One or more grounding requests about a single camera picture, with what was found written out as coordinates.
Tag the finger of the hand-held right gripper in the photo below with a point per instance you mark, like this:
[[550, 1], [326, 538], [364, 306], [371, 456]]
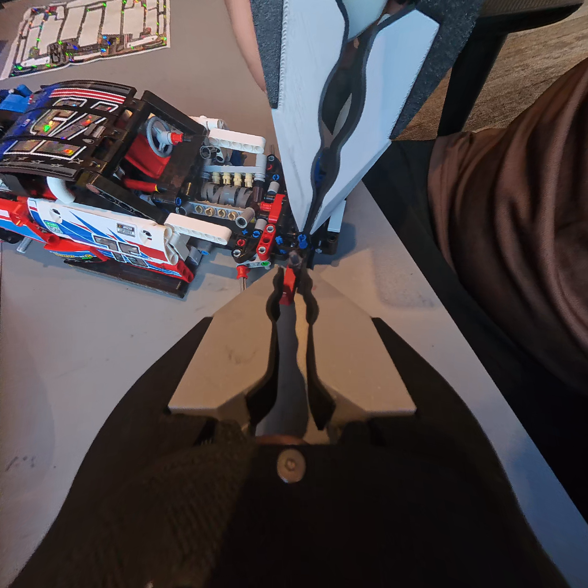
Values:
[[298, 92], [395, 82]]

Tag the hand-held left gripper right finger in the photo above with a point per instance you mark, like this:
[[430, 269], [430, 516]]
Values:
[[363, 363]]

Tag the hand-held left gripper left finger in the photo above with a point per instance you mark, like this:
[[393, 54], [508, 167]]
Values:
[[225, 363]]

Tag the small red brick piece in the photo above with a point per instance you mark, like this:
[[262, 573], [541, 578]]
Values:
[[288, 289]]

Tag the toy brick race car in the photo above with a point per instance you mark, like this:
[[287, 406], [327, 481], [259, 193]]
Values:
[[115, 229]]

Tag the person's right hand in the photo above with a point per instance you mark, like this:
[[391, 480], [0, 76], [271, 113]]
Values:
[[243, 36]]

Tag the black furniture leg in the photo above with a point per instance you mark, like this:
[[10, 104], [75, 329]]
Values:
[[468, 82]]

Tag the person's black pants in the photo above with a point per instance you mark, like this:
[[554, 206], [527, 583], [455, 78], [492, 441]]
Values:
[[482, 367]]

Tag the person's brown shirt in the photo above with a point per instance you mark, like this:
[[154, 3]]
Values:
[[505, 229]]

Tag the holographic sticker sheet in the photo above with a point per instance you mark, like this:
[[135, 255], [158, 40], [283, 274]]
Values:
[[92, 27]]

